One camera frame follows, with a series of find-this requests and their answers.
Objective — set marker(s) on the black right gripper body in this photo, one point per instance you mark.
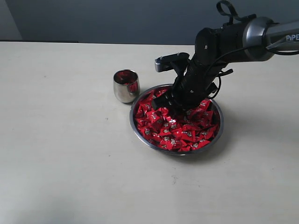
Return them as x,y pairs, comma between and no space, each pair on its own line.
194,84

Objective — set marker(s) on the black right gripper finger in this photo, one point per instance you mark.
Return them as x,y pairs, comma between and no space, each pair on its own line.
176,112
160,102

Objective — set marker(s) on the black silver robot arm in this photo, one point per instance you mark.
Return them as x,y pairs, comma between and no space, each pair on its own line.
255,40

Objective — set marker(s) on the round steel bowl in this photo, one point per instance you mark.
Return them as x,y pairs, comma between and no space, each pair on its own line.
140,130

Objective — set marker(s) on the stainless steel cup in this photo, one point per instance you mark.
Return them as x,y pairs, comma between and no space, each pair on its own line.
127,93

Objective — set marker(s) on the red wrapped candy pile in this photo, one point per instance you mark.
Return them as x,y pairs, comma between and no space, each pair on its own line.
177,133

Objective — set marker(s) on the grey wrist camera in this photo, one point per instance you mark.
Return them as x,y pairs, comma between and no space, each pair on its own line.
178,61

